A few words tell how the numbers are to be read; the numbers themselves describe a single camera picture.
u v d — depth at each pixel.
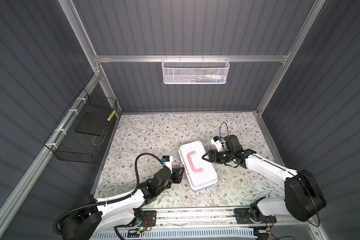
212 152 0.75
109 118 0.77
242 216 0.73
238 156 0.64
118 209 0.49
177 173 0.72
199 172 0.77
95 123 0.75
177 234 0.77
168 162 0.74
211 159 0.75
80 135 0.72
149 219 0.72
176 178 0.71
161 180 0.60
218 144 0.80
